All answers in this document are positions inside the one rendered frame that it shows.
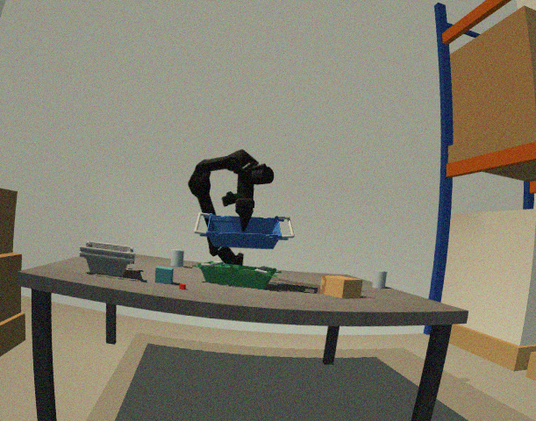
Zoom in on teal block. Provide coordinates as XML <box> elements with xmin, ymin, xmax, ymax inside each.
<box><xmin>155</xmin><ymin>266</ymin><xmax>174</xmax><ymax>284</ymax></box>

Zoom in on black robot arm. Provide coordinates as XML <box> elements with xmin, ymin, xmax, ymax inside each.
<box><xmin>188</xmin><ymin>149</ymin><xmax>274</xmax><ymax>264</ymax></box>

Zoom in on green plastic tray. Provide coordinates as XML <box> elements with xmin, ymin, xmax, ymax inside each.
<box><xmin>192</xmin><ymin>262</ymin><xmax>282</xmax><ymax>289</ymax></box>

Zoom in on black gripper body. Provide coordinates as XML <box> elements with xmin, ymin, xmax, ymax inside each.
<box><xmin>235</xmin><ymin>184</ymin><xmax>254</xmax><ymax>212</ymax></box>

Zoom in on grey cylinder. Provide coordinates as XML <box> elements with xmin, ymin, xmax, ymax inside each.
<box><xmin>170</xmin><ymin>249</ymin><xmax>184</xmax><ymax>267</ymax></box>
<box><xmin>372</xmin><ymin>270</ymin><xmax>388</xmax><ymax>289</ymax></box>

